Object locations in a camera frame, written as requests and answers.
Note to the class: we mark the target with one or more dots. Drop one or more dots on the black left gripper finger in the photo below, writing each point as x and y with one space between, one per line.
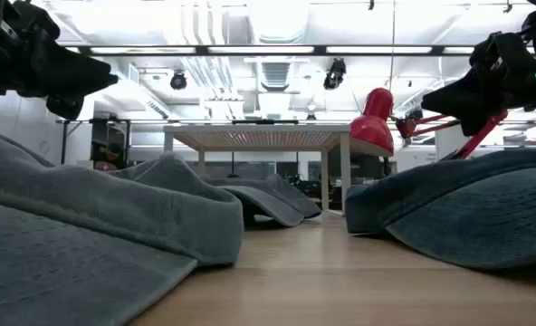
65 108
78 74

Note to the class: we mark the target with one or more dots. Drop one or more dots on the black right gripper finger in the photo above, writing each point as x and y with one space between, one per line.
471 127
458 99

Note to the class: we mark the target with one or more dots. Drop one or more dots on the grey towel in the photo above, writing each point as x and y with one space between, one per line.
91 217
453 213

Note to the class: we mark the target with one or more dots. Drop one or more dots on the grey baseball cap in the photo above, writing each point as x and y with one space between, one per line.
272 199

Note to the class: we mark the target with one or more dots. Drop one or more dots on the person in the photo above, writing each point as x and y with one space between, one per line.
111 154

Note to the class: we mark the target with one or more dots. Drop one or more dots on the white ceiling light strip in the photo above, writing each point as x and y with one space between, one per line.
379 49
143 50
261 49

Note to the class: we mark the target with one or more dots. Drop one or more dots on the red desk lamp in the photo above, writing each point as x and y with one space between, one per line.
372 131

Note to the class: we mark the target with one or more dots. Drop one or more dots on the black ceiling spotlight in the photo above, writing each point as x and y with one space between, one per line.
178 80
335 73

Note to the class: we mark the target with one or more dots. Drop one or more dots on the ceiling air vent grille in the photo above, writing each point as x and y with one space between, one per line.
274 74

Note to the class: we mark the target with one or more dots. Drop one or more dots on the white perforated metal shelf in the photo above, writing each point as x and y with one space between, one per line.
259 129

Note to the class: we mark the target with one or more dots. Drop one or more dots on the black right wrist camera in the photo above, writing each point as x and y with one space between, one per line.
499 50

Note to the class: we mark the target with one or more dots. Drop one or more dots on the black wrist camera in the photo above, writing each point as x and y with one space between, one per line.
499 50
32 20

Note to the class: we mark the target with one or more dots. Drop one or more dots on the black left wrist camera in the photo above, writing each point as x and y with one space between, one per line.
32 20

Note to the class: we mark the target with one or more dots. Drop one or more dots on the round ceiling air duct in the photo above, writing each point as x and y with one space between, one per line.
277 22

